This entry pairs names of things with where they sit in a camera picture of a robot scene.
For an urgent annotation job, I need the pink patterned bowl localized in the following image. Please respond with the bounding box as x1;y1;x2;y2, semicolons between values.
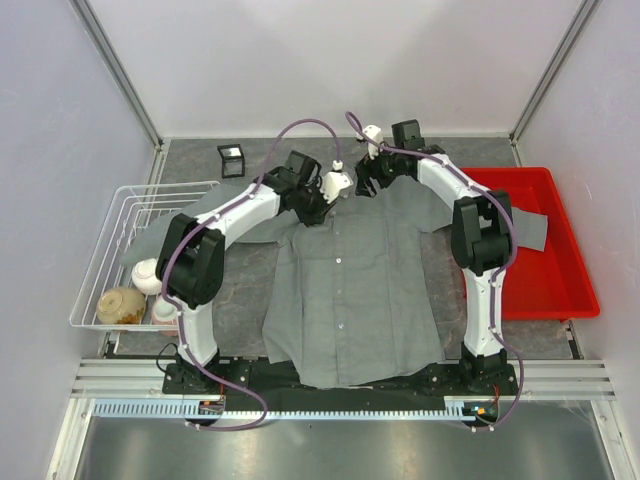
151;295;179;336

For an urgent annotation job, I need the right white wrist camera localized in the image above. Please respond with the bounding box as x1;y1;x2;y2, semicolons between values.
356;125;384;160

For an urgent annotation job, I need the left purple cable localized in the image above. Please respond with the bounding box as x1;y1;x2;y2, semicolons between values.
162;118;346;432

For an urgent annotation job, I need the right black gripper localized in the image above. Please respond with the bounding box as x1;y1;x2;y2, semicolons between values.
354;140;403;199

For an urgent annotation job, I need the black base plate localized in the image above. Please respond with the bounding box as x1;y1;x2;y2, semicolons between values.
162;354;519;412

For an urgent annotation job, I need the red plastic bin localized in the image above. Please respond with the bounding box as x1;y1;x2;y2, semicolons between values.
464;167;600;321

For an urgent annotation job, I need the right aluminium frame post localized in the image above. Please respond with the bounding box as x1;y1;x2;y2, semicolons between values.
509;0;601;147

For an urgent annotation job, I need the white wire dish rack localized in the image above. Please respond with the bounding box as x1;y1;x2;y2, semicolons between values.
69;180;218;332

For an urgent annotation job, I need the black box with brooch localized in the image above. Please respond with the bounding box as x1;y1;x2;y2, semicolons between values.
217;144;246;179

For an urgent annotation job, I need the grey slotted cable duct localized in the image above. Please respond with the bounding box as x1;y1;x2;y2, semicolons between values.
93;398;492;421

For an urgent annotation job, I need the white bowl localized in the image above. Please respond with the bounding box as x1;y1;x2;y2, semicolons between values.
131;258;162;296

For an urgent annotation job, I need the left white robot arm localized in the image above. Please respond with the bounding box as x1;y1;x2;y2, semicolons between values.
156;151;351;393

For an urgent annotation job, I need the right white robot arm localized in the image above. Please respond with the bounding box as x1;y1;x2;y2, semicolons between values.
345;112;520;395

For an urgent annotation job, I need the beige bowl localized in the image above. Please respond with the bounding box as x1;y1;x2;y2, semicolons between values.
96;287;146;325

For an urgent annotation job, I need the aluminium frame post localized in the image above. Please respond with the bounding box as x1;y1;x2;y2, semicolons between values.
509;0;601;147
69;0;164;150

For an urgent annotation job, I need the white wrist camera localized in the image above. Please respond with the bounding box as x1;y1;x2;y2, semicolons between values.
320;160;353;204
356;125;384;160

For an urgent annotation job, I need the left aluminium frame post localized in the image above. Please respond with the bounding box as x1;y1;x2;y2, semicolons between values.
69;0;164;150

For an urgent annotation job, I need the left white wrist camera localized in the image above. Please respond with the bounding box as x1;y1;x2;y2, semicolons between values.
320;160;353;204

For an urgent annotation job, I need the grey shirt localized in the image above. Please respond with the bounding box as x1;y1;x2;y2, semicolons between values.
119;172;550;390

